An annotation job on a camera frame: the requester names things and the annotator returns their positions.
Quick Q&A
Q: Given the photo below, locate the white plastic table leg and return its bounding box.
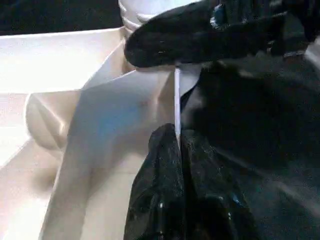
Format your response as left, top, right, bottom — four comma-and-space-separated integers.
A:
118, 0, 209, 34

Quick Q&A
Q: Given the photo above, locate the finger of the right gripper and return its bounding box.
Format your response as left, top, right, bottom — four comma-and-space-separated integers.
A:
124, 0, 288, 68

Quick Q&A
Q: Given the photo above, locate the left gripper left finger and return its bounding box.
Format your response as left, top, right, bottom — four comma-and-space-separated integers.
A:
123, 123, 188, 240

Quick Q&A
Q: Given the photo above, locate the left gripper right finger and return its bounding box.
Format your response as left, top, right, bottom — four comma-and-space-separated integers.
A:
179, 129, 261, 240

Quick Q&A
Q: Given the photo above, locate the white plastic table top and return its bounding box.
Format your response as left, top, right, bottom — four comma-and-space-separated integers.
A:
0, 26, 201, 240

